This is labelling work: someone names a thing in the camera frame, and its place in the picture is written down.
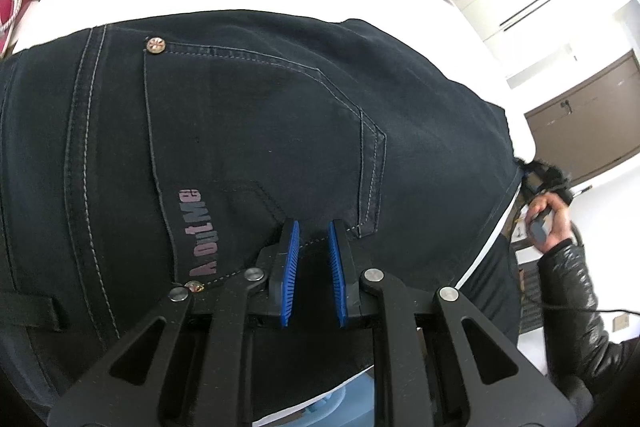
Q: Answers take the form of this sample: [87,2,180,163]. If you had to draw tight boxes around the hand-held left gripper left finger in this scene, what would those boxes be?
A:
[47,219,301,427]

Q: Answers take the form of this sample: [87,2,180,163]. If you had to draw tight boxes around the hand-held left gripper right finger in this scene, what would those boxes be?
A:
[327,219,579,427]

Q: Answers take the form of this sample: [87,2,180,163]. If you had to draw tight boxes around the dark navy denim pants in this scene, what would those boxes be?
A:
[0,9,526,427]

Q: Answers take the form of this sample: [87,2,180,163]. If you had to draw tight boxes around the person's right forearm black sleeve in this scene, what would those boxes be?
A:
[537,238,640,390]

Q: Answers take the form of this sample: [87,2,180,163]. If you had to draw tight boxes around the person's right hand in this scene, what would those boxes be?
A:
[525,193,574,254]

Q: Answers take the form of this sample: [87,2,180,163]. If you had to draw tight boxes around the brown cabinet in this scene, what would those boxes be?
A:
[522,49,640,186]

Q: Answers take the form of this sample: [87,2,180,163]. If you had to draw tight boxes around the dark cloth with white stripe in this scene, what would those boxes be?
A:
[452,179,523,345]

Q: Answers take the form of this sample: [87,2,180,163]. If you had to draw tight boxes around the light blue cloth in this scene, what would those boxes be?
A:
[252,366,377,427]

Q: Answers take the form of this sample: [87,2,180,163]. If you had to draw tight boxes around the red and white bag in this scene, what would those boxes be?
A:
[0,0,39,54]

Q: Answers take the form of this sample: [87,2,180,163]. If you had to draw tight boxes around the black cable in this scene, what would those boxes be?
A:
[542,304,640,315]

